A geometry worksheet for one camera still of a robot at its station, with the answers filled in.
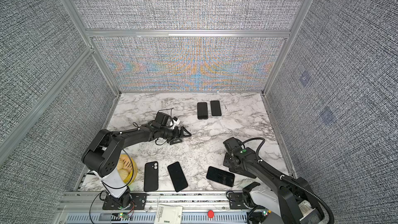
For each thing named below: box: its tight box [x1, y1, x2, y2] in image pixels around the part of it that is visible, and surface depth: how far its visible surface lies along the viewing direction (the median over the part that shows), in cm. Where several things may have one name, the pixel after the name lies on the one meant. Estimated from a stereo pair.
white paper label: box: [153, 204, 183, 224], surface depth 71 cm
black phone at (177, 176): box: [166, 161, 189, 193], surface depth 83 cm
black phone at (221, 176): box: [206, 165, 235, 188], surface depth 84 cm
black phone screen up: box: [210, 100, 222, 117], surface depth 112 cm
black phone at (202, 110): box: [196, 102, 209, 120], surface depth 112 cm
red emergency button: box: [207, 209, 215, 219], surface depth 70 cm
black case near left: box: [143, 161, 160, 192], surface depth 83 cm
